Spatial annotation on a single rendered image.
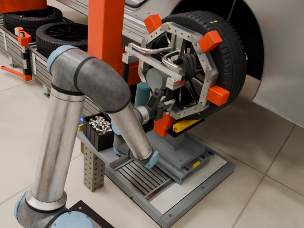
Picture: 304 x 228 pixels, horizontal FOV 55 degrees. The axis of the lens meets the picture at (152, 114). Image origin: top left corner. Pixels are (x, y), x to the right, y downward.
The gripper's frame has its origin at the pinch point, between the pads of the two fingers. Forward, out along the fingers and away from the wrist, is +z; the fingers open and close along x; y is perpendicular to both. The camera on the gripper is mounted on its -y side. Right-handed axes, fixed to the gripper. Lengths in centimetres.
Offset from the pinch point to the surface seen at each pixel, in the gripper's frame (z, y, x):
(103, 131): -24.4, 26.8, -23.9
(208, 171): 50, 75, 13
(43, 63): 9, 47, -154
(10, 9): 25, 27, -253
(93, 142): -29, 34, -26
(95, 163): -24, 56, -30
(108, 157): -27.3, 38.0, -14.7
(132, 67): 29, 15, -60
